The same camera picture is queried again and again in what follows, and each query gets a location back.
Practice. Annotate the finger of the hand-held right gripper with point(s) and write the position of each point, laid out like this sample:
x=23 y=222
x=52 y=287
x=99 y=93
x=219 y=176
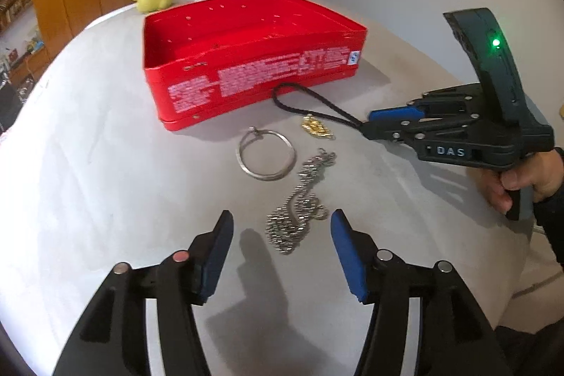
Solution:
x=392 y=115
x=383 y=131

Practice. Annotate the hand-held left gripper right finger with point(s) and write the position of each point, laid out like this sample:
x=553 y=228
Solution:
x=350 y=257

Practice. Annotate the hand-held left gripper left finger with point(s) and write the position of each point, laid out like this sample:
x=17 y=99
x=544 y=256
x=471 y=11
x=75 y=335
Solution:
x=216 y=257

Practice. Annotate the silver hoop bangle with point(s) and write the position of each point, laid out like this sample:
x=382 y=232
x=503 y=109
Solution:
x=241 y=158

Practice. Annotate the red tin box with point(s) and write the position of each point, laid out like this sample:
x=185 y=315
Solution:
x=264 y=72

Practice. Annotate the person's right hand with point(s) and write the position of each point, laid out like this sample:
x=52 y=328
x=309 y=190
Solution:
x=546 y=177

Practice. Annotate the wooden desk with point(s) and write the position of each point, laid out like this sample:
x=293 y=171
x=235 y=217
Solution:
x=31 y=63

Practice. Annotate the wall bookshelf with books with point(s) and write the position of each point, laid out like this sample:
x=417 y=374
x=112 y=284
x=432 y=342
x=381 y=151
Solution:
x=15 y=6

